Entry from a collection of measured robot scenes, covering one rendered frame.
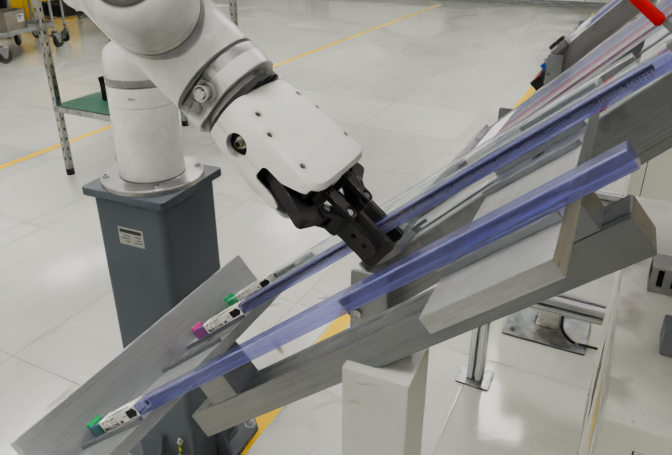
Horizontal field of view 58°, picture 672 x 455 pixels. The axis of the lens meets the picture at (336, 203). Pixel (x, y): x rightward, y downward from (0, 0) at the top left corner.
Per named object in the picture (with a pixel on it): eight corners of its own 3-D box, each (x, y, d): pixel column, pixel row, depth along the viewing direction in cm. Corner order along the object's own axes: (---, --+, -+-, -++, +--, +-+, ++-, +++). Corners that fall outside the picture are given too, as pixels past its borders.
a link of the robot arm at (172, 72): (244, 22, 46) (258, 56, 55) (124, -100, 46) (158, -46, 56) (165, 99, 46) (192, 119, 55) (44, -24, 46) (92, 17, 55)
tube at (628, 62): (230, 309, 73) (225, 301, 73) (237, 303, 74) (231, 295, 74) (640, 67, 45) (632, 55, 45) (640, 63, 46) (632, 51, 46)
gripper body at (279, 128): (221, 77, 45) (328, 185, 45) (287, 51, 53) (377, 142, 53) (177, 142, 49) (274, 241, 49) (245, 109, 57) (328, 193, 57)
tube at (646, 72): (198, 340, 65) (192, 331, 65) (206, 332, 66) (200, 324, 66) (678, 67, 36) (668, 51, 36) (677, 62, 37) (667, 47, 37)
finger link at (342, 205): (303, 200, 46) (358, 218, 49) (295, 155, 49) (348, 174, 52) (283, 221, 47) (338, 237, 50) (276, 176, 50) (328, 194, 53)
